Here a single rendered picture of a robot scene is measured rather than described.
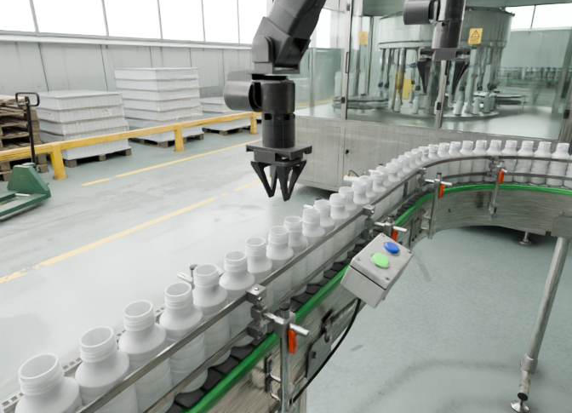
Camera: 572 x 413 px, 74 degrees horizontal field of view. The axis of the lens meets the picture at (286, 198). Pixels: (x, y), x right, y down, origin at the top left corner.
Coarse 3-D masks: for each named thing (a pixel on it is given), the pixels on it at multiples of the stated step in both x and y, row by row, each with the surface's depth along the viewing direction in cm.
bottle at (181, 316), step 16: (176, 288) 54; (176, 304) 52; (192, 304) 54; (160, 320) 53; (176, 320) 52; (192, 320) 53; (176, 336) 52; (176, 352) 53; (192, 352) 54; (176, 368) 54; (192, 368) 55; (176, 384) 55; (192, 384) 55
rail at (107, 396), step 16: (320, 240) 79; (352, 240) 94; (304, 256) 74; (336, 256) 87; (272, 272) 67; (240, 304) 60; (208, 320) 54; (192, 336) 52; (240, 336) 62; (224, 352) 59; (144, 368) 46; (128, 384) 45; (16, 400) 42; (96, 400) 42; (160, 400) 50
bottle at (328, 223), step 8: (320, 200) 86; (320, 208) 84; (328, 208) 84; (328, 216) 85; (320, 224) 84; (328, 224) 84; (328, 232) 85; (328, 240) 85; (328, 248) 86; (328, 256) 87
